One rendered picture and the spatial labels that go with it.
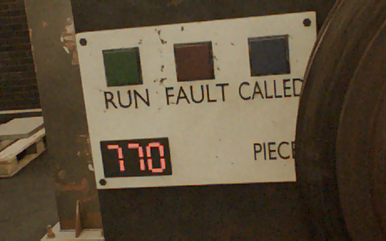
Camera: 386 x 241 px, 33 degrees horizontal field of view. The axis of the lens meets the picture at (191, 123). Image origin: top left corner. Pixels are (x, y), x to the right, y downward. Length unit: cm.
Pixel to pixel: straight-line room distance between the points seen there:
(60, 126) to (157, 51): 274
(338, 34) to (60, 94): 290
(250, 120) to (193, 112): 6
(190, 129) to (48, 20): 267
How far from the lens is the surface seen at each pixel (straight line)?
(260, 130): 71
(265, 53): 69
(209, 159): 72
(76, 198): 353
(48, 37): 337
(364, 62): 54
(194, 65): 70
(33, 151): 541
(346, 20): 56
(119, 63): 72
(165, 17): 73
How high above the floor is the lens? 129
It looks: 13 degrees down
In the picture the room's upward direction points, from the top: 6 degrees counter-clockwise
